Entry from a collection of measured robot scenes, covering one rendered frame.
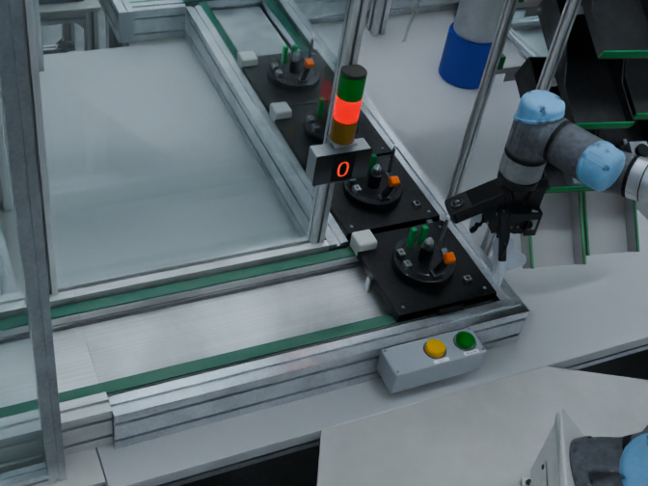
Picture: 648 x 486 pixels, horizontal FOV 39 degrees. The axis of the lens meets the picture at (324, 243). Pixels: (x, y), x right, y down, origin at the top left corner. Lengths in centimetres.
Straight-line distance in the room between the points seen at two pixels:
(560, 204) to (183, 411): 94
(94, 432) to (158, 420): 12
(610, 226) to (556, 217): 15
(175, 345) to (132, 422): 20
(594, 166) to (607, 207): 68
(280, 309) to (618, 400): 74
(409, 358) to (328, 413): 19
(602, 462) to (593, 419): 40
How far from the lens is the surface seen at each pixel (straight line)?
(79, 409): 170
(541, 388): 200
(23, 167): 120
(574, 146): 152
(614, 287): 230
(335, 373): 182
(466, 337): 188
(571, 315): 218
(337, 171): 182
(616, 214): 219
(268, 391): 178
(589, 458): 161
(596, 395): 204
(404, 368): 180
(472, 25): 272
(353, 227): 205
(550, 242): 208
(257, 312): 190
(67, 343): 185
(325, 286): 198
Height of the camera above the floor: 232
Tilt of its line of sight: 42 degrees down
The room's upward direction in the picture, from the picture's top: 11 degrees clockwise
